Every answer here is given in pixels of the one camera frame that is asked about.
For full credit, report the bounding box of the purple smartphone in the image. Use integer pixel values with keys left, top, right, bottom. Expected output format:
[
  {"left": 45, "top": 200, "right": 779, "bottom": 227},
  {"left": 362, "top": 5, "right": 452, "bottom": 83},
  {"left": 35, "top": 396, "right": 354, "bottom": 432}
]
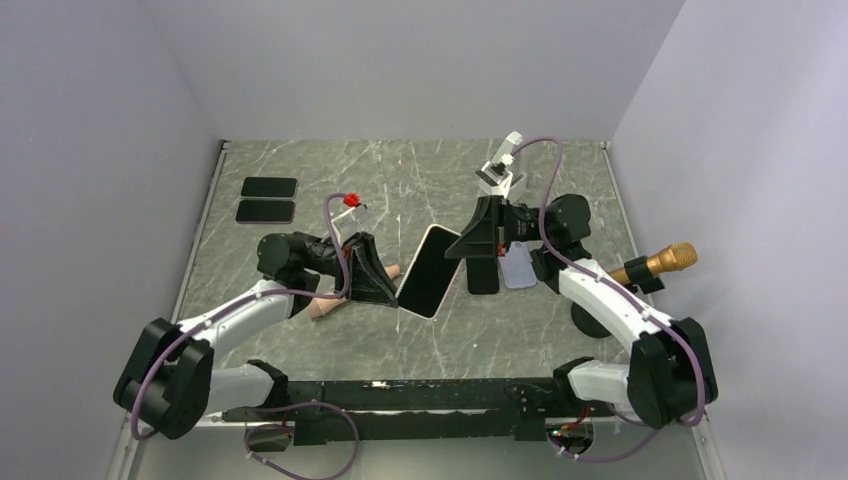
[{"left": 235, "top": 199, "right": 296, "bottom": 224}]

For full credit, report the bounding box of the black microphone stand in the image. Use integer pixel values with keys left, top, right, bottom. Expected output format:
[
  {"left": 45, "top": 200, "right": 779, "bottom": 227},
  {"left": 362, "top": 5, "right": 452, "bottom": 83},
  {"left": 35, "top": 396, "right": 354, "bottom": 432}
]
[{"left": 570, "top": 303, "right": 611, "bottom": 339}]

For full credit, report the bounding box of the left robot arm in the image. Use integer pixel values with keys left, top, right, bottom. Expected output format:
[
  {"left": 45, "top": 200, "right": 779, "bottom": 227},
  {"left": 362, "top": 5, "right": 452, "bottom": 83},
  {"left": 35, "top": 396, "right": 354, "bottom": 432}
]
[{"left": 113, "top": 232, "right": 398, "bottom": 439}]

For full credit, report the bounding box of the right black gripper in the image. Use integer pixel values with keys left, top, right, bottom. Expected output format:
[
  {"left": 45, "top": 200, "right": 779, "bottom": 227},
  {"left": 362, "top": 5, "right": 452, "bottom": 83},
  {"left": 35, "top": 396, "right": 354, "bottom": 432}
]
[{"left": 442, "top": 196, "right": 553, "bottom": 261}]

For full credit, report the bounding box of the lavender phone case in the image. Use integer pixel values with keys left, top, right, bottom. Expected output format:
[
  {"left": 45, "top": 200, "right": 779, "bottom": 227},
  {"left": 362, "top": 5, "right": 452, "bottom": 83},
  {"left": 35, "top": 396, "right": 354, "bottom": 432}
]
[{"left": 499, "top": 242, "right": 537, "bottom": 290}]

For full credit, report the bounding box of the black base bar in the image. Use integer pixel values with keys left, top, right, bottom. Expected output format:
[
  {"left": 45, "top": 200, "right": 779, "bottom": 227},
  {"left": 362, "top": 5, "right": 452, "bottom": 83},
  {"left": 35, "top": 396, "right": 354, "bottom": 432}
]
[{"left": 261, "top": 377, "right": 610, "bottom": 445}]

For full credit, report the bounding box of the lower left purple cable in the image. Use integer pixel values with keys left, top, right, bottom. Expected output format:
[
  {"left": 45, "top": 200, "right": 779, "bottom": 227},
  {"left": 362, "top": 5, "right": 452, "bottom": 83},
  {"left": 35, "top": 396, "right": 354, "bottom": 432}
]
[{"left": 243, "top": 401, "right": 362, "bottom": 480}]

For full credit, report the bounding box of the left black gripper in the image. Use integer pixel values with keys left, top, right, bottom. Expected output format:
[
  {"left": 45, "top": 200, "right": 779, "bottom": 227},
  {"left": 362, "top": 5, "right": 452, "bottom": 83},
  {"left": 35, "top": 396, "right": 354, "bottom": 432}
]
[{"left": 298, "top": 232, "right": 404, "bottom": 308}]

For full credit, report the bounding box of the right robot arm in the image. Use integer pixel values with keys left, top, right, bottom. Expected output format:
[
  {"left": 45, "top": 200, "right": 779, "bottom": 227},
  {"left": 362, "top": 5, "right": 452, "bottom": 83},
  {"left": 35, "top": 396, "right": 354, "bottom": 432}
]
[{"left": 445, "top": 194, "right": 718, "bottom": 430}]

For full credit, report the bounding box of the pink microphone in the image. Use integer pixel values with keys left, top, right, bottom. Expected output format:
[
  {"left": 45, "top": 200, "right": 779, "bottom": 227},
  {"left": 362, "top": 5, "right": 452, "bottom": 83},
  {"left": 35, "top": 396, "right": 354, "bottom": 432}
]
[{"left": 305, "top": 264, "right": 401, "bottom": 320}]

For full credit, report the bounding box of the black smartphone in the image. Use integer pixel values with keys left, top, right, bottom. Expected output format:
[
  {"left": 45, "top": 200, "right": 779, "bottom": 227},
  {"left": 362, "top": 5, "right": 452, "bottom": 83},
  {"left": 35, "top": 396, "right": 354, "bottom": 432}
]
[{"left": 240, "top": 176, "right": 299, "bottom": 200}]

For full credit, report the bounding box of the gold microphone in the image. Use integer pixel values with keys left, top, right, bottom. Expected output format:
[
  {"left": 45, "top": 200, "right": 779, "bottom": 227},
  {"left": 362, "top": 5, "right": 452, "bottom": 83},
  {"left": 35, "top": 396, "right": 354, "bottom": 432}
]
[{"left": 608, "top": 242, "right": 698, "bottom": 287}]

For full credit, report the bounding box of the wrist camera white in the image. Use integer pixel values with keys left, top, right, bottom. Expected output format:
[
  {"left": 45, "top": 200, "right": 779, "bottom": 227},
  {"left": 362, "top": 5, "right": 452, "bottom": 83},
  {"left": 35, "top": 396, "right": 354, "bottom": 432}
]
[
  {"left": 475, "top": 131, "right": 528, "bottom": 204},
  {"left": 331, "top": 192, "right": 370, "bottom": 244}
]

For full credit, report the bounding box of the black phone dark case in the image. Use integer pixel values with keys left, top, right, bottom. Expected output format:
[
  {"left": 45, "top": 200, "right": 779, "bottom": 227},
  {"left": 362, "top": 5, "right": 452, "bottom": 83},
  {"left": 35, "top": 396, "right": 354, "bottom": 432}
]
[{"left": 466, "top": 258, "right": 500, "bottom": 295}]

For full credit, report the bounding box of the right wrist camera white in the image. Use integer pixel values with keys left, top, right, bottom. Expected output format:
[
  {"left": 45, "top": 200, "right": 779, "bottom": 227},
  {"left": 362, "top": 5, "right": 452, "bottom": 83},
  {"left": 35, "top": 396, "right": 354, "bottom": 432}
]
[{"left": 475, "top": 131, "right": 528, "bottom": 204}]

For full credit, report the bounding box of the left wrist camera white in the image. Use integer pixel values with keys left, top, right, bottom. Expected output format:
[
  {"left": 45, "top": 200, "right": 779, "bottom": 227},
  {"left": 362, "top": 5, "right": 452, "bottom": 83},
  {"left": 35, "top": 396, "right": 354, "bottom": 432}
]
[{"left": 331, "top": 192, "right": 370, "bottom": 244}]

